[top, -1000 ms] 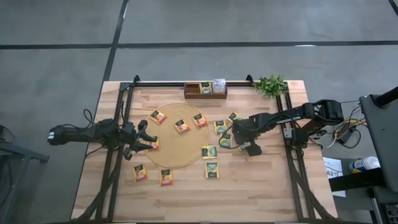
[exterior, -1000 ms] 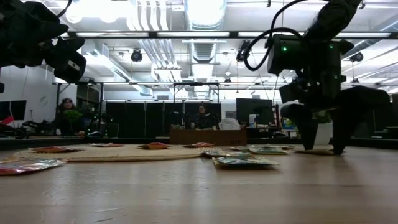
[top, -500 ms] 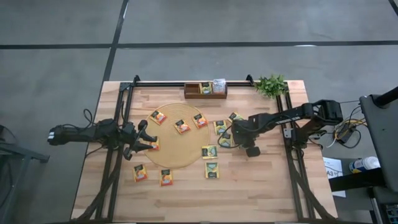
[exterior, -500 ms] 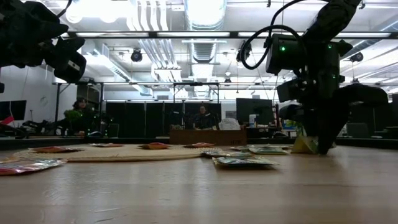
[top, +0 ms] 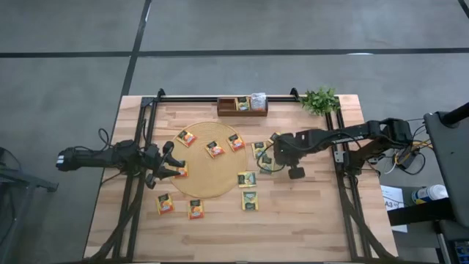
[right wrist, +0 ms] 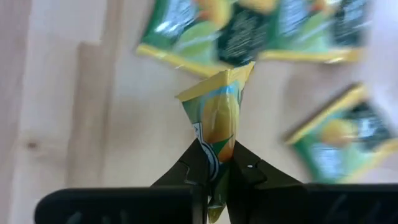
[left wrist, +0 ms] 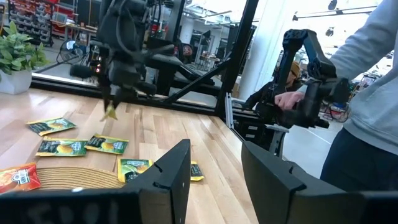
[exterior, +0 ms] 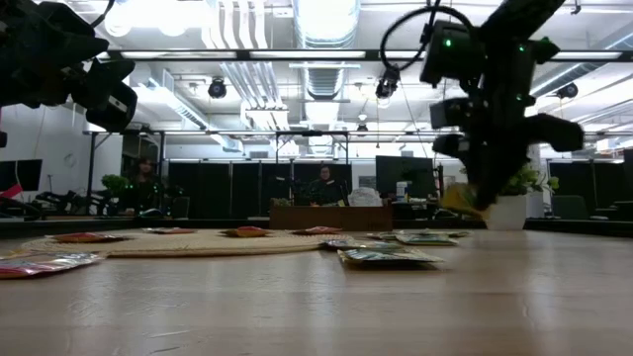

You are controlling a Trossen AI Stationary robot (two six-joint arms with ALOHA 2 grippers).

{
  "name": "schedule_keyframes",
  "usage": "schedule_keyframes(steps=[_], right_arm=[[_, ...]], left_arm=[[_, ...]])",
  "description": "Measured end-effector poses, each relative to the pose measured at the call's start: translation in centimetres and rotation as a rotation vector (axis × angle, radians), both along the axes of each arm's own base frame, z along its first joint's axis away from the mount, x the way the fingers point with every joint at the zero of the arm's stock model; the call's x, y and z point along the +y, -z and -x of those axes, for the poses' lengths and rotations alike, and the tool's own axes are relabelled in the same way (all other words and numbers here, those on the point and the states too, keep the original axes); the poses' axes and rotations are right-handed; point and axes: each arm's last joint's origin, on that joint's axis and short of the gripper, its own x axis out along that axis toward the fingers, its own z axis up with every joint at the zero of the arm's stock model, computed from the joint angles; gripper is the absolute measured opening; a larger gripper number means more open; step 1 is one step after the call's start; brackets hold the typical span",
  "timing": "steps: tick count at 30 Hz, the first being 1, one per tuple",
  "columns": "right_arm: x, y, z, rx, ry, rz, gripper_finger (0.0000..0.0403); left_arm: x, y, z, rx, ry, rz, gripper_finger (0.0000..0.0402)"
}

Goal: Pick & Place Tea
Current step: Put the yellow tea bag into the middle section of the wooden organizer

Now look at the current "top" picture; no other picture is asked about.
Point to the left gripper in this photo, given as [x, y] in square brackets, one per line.
[152, 161]

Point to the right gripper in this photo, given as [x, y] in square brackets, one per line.
[289, 148]

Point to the green tea packet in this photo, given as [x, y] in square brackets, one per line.
[242, 104]
[258, 149]
[272, 138]
[250, 201]
[266, 164]
[247, 179]

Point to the orange tea packet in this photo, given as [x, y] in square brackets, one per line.
[165, 204]
[184, 172]
[236, 143]
[196, 209]
[187, 138]
[215, 149]

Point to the white Tazo tea packet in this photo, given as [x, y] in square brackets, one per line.
[258, 102]

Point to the wooden compartment box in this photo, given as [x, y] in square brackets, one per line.
[226, 106]

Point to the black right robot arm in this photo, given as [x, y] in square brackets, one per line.
[348, 137]

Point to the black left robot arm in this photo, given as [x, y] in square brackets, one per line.
[91, 157]

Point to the round woven placemat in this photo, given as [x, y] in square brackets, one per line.
[209, 183]

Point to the green plant white pot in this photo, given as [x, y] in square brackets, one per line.
[320, 102]

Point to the black power adapter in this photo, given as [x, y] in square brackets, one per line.
[406, 157]

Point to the white paper sheet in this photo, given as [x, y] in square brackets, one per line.
[394, 221]

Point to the black shelf bar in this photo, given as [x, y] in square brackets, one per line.
[417, 213]

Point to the white bottle blue yellow label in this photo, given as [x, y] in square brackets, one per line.
[432, 192]

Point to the black metal stand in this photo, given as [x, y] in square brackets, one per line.
[22, 179]

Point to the grey cart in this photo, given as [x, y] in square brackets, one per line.
[450, 154]

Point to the black pole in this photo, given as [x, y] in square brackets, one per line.
[456, 114]

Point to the black computer blue lights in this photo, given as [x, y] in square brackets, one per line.
[461, 251]

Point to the grey metal bracket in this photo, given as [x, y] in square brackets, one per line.
[339, 157]

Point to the black metal table frame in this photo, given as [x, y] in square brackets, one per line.
[190, 99]

